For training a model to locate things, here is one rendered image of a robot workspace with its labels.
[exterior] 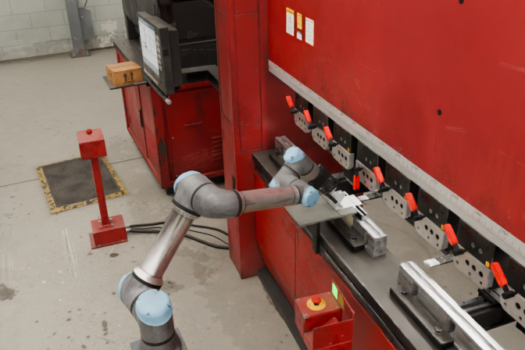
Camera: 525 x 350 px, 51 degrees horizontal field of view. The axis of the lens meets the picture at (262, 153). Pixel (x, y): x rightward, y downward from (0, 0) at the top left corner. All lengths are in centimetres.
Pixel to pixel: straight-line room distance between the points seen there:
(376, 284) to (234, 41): 141
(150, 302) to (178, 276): 172
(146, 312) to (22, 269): 219
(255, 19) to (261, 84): 35
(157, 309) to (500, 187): 111
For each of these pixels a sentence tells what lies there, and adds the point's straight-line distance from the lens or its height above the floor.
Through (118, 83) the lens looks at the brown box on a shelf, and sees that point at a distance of 396.
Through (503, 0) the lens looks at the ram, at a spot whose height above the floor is 198.
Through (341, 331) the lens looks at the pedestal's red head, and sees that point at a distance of 214.
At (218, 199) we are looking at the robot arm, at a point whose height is 130.
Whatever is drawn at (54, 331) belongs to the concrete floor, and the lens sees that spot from 346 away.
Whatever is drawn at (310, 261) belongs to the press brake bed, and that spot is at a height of 66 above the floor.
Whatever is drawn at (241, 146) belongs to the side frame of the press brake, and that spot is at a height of 92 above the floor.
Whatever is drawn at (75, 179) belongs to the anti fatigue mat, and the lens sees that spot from 494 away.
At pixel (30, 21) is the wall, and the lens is 870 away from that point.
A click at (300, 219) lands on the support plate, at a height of 100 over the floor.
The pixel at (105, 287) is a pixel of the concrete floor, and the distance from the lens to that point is 366.
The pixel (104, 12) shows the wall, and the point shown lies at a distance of 879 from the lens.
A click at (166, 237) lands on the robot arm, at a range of 196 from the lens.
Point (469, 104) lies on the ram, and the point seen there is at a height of 169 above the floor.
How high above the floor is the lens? 225
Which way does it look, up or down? 26 degrees down
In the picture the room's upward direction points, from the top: 1 degrees counter-clockwise
